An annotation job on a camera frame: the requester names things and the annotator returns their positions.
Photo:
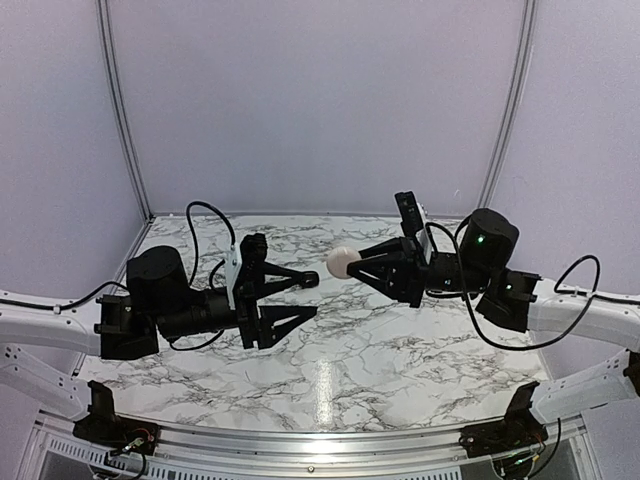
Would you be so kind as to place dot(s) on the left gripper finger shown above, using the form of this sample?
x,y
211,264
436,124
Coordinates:
x,y
290,278
276,322

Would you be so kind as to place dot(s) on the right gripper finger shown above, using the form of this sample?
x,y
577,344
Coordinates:
x,y
377,278
388,251

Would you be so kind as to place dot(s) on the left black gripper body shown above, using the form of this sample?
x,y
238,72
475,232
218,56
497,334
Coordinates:
x,y
249,320

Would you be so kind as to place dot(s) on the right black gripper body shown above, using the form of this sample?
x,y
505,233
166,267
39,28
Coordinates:
x,y
416,274

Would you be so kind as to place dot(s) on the black earbud charging case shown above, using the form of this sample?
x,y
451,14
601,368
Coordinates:
x,y
309,279

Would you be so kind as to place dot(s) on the pink earbud charging case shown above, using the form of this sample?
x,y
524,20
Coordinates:
x,y
339,259

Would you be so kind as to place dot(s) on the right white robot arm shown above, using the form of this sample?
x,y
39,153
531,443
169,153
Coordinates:
x,y
477,272

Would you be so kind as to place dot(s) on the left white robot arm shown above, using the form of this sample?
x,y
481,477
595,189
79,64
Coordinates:
x,y
159,304

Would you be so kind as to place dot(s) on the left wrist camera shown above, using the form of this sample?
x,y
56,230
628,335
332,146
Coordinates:
x,y
232,267

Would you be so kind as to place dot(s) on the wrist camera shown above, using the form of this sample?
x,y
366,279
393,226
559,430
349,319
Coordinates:
x,y
232,267
413,222

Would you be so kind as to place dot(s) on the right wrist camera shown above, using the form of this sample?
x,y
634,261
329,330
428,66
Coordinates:
x,y
413,222

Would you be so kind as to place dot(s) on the front aluminium rail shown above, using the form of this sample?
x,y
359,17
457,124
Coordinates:
x,y
195,452

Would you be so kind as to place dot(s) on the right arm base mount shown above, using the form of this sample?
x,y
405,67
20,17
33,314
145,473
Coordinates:
x,y
518,428

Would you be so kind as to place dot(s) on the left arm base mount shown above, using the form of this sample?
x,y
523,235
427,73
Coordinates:
x,y
103,426

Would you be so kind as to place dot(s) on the left aluminium frame post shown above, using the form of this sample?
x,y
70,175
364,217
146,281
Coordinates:
x,y
117,97

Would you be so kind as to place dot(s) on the aluminium frame post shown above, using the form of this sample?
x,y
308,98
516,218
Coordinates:
x,y
515,92
117,97

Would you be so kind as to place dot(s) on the right aluminium frame post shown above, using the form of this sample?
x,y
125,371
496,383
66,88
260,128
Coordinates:
x,y
515,92

